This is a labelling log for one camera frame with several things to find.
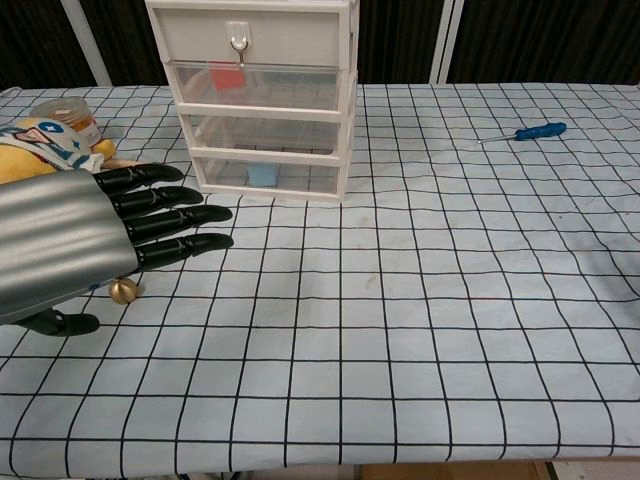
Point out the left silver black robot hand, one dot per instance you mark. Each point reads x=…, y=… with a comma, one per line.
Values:
x=55, y=235

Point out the small gold ball pendant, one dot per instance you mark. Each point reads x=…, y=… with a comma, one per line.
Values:
x=122, y=292

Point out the yellow plush toy striped cloth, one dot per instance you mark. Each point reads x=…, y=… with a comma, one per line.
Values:
x=20, y=160

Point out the clear jar with orange contents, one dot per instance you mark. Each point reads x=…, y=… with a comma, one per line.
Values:
x=75, y=117

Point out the light blue card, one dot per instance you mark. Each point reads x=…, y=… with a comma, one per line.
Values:
x=262, y=176

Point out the red card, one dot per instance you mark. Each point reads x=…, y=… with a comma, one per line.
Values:
x=226, y=79

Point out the white plastic drawer unit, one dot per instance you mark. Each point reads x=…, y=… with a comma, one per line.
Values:
x=260, y=35

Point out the light blue checked tablecloth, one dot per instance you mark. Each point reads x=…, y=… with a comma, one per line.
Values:
x=400, y=310

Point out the brown cardboard box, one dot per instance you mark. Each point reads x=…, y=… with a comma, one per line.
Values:
x=450, y=472

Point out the white partition post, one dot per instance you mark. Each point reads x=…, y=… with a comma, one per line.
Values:
x=87, y=42
x=446, y=40

